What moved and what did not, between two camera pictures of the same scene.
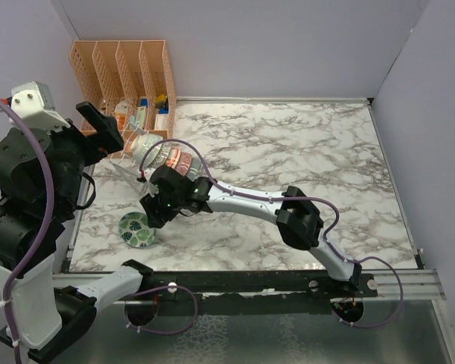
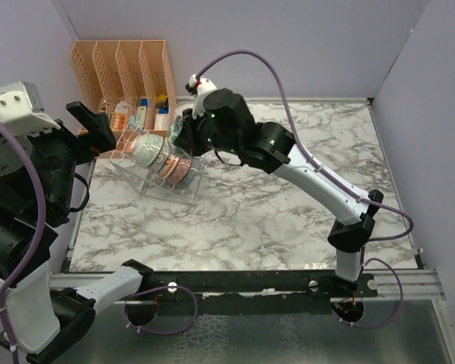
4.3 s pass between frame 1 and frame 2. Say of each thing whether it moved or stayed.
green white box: stayed
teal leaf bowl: moved
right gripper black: moved
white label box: stayed
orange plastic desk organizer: stayed
